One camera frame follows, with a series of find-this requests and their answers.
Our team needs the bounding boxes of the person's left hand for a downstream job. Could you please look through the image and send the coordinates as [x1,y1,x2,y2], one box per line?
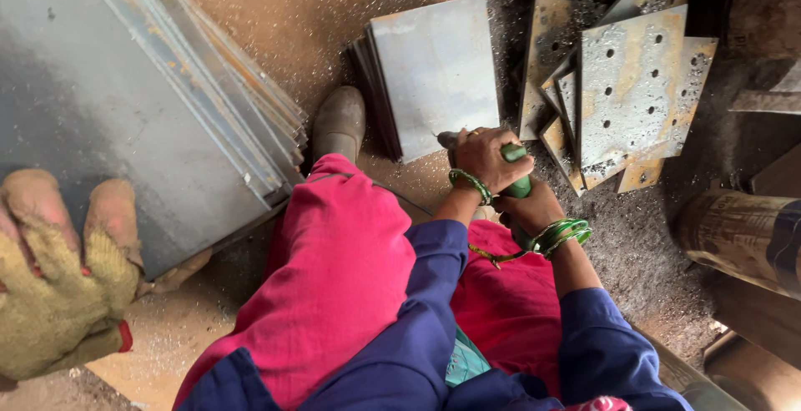
[452,126,537,194]

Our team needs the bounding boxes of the person's right hand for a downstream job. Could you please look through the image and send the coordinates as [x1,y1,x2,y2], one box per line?
[494,179,567,240]

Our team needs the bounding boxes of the green handled power tool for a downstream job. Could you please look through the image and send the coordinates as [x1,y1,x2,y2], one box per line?
[437,131,537,252]

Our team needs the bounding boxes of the green beaded bangle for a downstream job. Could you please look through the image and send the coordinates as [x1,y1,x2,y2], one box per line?
[448,168,494,207]

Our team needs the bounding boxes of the stack of plain steel plates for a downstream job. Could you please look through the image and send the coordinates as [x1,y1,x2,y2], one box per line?
[348,0,502,165]

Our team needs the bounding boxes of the bunch of thin green bangles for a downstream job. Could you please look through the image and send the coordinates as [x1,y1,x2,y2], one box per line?
[531,217,593,260]

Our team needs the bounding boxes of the grey work shoe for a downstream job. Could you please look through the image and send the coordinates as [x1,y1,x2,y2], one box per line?
[311,86,367,164]

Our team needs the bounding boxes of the pile of drilled steel plates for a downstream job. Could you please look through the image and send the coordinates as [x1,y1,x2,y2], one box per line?
[517,0,720,198]

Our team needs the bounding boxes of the pink trousers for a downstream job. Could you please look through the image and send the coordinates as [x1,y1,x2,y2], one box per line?
[173,153,564,411]

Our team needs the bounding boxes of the teal patterned cloth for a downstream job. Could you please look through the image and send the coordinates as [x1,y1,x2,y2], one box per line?
[444,326,493,388]

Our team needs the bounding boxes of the brown labelled cylinder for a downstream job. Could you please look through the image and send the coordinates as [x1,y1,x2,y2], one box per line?
[675,188,801,303]

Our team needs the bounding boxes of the grey steel bar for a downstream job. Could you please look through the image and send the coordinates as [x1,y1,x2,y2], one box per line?
[728,61,801,116]

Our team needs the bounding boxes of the dark steel block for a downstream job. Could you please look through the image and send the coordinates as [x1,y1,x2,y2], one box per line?
[750,142,801,199]

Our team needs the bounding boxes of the rusty round drum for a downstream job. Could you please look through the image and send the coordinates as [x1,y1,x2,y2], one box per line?
[726,0,801,61]

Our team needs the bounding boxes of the grey metal beam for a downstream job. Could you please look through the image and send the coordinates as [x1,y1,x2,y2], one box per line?
[632,323,801,411]

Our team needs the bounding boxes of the stack of large steel sheets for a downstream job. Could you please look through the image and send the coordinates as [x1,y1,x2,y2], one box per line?
[0,0,309,282]

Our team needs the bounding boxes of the yellow knitted work glove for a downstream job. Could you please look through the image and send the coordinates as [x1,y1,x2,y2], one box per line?
[0,169,144,382]

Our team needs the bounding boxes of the green yellow twisted cord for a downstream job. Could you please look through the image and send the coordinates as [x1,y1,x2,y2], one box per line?
[468,244,534,270]

